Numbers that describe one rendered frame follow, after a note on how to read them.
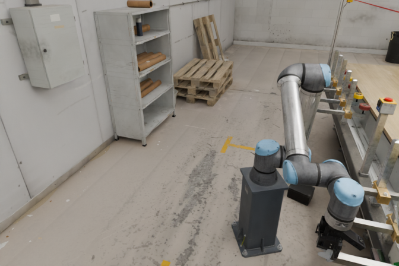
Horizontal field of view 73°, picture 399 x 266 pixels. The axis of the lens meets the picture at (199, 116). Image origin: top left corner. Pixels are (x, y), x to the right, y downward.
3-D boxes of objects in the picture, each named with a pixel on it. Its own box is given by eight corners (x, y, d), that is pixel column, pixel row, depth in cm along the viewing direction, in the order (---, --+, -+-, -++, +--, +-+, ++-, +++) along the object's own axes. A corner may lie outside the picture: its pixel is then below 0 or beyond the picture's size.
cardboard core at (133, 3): (126, 0, 313) (148, 0, 304) (130, -1, 320) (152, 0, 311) (127, 7, 317) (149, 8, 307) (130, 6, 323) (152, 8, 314)
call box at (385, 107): (378, 114, 150) (382, 101, 147) (375, 109, 156) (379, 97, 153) (393, 116, 148) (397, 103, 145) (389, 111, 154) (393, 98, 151)
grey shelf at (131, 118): (114, 140, 344) (92, 11, 275) (149, 111, 420) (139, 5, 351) (145, 146, 331) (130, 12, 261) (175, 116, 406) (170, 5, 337)
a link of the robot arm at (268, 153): (253, 158, 189) (255, 136, 181) (278, 160, 187) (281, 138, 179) (253, 171, 176) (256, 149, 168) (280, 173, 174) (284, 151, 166)
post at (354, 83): (339, 131, 238) (353, 79, 216) (339, 129, 241) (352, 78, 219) (344, 132, 237) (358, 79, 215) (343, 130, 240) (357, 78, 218)
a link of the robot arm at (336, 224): (352, 206, 98) (357, 227, 90) (348, 216, 101) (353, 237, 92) (326, 200, 101) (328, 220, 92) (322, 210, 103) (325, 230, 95)
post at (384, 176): (367, 213, 152) (395, 141, 130) (366, 209, 155) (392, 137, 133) (374, 214, 151) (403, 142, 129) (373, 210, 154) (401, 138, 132)
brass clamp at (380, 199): (376, 202, 139) (379, 195, 137) (369, 186, 151) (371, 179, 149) (389, 205, 138) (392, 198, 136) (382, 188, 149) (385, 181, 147)
